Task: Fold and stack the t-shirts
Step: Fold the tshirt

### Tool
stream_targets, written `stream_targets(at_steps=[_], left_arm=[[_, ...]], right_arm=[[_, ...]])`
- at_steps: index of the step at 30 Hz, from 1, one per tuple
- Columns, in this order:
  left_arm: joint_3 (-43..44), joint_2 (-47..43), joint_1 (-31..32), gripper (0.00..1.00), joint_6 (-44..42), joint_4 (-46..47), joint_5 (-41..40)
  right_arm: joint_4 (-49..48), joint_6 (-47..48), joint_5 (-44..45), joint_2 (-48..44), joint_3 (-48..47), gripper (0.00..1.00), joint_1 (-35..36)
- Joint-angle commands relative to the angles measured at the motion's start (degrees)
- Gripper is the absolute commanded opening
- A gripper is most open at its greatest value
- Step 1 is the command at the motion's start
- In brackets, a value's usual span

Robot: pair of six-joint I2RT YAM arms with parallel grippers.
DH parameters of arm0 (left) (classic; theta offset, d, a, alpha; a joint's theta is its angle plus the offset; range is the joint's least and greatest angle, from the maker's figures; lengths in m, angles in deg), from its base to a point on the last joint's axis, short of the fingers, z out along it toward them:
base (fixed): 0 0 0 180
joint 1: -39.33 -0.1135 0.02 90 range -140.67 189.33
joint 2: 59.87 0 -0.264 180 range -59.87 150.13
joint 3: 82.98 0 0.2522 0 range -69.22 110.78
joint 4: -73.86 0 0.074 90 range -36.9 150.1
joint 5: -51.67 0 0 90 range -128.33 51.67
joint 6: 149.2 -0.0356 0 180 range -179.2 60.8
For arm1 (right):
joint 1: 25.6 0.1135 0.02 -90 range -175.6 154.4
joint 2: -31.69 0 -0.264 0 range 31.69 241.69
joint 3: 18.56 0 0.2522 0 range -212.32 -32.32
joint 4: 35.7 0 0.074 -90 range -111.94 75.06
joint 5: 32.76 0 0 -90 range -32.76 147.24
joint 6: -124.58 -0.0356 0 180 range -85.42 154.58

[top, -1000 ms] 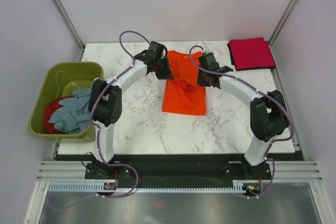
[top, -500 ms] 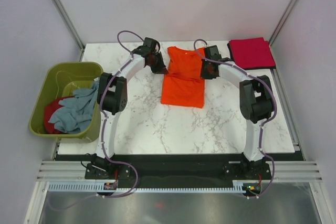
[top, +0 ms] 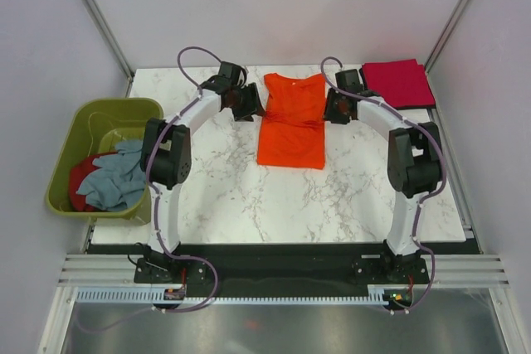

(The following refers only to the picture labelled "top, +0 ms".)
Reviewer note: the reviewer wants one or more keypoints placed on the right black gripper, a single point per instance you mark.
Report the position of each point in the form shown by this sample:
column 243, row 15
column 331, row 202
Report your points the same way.
column 328, row 113

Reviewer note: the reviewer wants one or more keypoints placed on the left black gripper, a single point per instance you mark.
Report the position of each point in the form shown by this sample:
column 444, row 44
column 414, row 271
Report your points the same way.
column 254, row 106

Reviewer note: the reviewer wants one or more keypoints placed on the orange t shirt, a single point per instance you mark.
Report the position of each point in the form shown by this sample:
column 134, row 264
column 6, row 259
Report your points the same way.
column 292, row 132

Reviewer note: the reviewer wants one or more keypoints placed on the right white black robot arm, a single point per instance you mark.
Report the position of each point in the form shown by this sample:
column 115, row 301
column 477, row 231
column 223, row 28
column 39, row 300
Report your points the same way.
column 415, row 170

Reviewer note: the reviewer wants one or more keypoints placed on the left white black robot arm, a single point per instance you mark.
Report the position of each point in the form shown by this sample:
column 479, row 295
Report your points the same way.
column 166, row 159

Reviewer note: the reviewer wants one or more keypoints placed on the folded red t shirt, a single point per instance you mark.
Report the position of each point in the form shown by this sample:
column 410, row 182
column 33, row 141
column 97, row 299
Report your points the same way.
column 398, row 83

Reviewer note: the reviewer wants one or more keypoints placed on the olive green plastic bin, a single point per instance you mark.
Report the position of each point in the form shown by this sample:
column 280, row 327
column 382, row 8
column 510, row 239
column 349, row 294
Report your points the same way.
column 95, row 128

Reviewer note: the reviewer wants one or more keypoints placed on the light blue t shirt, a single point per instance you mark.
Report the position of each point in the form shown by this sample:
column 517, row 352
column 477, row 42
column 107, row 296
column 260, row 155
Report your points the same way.
column 119, row 182

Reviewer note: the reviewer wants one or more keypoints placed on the dark red t shirt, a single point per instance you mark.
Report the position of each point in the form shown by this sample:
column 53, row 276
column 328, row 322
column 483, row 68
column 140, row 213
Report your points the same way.
column 77, row 175

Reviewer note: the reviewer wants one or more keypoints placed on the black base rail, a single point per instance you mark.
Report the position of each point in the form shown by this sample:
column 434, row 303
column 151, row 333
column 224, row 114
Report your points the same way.
column 272, row 270

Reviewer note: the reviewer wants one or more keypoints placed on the left aluminium frame post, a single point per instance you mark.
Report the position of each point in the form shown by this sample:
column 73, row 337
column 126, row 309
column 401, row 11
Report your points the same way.
column 103, row 27

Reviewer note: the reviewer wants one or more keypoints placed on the aluminium frame post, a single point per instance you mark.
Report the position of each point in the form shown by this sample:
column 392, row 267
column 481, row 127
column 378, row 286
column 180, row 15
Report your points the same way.
column 103, row 27
column 451, row 24

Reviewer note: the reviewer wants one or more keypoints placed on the right aluminium frame post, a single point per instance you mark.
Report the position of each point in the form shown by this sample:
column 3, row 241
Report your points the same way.
column 451, row 24

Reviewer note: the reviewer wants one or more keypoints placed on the white slotted cable duct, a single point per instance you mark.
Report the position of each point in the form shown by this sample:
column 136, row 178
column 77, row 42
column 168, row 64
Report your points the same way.
column 374, row 297

